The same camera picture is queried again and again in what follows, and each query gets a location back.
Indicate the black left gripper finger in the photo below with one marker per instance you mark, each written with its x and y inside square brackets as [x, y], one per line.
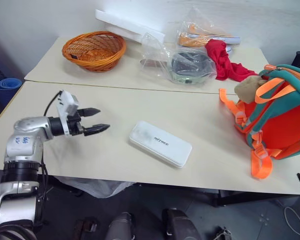
[96, 128]
[90, 111]

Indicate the orange shoe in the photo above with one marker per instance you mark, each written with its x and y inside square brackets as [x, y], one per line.
[190, 40]
[205, 31]

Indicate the white rectangular case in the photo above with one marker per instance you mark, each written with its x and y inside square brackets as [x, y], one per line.
[160, 143]

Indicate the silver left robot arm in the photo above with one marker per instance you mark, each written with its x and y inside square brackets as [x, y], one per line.
[25, 127]

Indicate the orange wicker basket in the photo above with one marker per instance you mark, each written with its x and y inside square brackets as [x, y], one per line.
[95, 53]

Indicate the clear bag around orange shoes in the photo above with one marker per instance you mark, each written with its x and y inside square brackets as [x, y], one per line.
[202, 25]

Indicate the blue plastic cups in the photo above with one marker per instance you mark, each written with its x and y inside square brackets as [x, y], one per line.
[6, 85]

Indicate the tan plush toy head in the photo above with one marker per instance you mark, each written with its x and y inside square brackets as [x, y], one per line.
[247, 87]

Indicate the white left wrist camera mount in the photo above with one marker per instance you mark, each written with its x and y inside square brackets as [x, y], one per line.
[68, 102]

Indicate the black object with green rim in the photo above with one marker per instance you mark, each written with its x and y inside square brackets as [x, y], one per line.
[190, 67]

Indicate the red cloth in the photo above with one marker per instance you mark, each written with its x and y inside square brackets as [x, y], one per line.
[222, 62]

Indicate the white foam board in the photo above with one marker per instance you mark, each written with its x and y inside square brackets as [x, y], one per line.
[130, 26]

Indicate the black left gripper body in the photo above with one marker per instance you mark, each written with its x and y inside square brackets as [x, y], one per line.
[75, 125]

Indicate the orange and teal backpack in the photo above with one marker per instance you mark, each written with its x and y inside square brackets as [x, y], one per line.
[282, 130]

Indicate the white plastic bag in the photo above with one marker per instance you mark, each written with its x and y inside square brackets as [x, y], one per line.
[97, 186]

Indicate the clear bag around black object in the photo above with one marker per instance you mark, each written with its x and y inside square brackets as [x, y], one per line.
[205, 67]

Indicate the black table frame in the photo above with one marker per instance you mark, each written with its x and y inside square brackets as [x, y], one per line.
[240, 196]

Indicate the empty clear plastic bag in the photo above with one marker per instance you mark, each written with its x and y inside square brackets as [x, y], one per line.
[153, 55]

